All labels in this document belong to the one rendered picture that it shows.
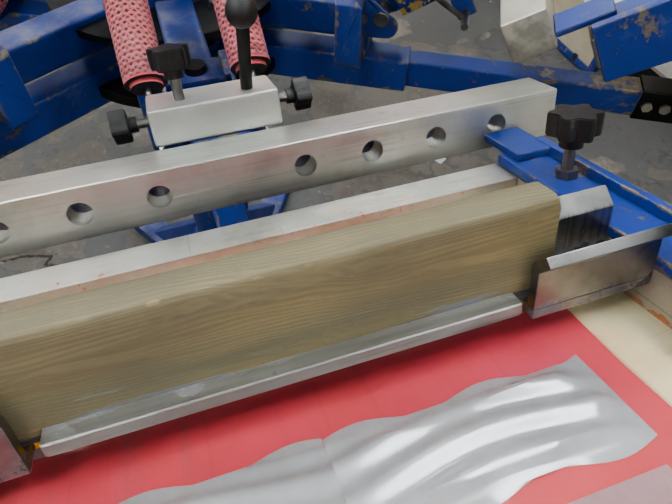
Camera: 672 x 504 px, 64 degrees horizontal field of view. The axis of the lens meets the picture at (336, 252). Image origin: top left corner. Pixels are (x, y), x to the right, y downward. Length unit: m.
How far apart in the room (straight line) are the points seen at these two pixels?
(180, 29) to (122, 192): 0.44
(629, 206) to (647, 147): 2.12
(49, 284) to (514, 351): 0.36
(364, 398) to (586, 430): 0.13
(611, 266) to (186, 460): 0.30
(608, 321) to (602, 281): 0.04
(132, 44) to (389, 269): 0.46
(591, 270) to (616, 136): 2.21
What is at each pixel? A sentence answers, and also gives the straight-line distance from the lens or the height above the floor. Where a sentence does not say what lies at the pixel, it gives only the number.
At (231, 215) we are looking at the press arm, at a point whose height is 0.92.
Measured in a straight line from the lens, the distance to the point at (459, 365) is 0.38.
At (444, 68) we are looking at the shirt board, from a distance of 1.00.
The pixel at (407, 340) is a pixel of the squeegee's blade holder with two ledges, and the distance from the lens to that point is 0.34.
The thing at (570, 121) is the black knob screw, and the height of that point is 1.18.
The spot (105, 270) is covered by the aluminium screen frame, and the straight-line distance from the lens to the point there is 0.48.
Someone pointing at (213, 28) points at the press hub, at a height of 1.01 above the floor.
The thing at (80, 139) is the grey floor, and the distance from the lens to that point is 2.47.
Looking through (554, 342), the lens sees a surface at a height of 1.12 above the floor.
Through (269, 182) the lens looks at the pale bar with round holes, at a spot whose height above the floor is 1.09.
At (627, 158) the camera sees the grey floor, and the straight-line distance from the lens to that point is 2.50.
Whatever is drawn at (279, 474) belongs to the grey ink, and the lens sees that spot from 0.33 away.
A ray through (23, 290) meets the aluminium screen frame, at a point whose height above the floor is 1.09.
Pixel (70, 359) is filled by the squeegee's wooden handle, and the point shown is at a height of 1.19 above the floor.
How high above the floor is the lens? 1.45
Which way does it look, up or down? 51 degrees down
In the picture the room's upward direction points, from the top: 2 degrees clockwise
